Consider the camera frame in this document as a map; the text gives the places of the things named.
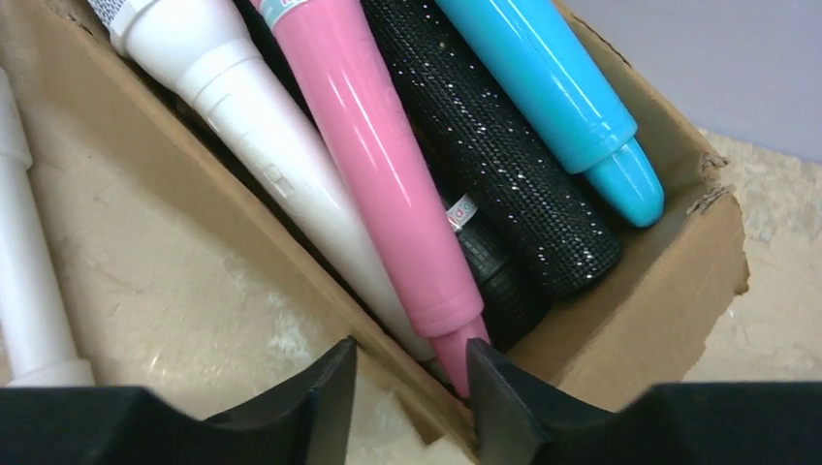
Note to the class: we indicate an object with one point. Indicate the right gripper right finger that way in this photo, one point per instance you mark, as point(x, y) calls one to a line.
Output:
point(520, 419)

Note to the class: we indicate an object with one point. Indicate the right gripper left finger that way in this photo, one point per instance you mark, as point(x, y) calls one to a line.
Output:
point(303, 420)

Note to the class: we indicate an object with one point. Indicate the plain black microphone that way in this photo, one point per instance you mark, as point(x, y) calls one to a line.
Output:
point(514, 305)

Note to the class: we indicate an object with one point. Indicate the cardboard box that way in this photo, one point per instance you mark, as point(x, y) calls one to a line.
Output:
point(176, 274)

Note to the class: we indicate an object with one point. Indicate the black glitter microphone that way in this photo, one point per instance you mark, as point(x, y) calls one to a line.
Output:
point(493, 153)

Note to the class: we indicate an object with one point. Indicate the blue microphone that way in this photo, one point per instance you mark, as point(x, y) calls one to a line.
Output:
point(545, 70)

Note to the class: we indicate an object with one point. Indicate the pink microphone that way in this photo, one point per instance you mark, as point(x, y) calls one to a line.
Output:
point(343, 78)

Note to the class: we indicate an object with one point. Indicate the white microphone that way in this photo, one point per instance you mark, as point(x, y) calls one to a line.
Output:
point(203, 52)

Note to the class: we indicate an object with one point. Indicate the white PVC pipe frame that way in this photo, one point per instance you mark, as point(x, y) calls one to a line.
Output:
point(35, 328)

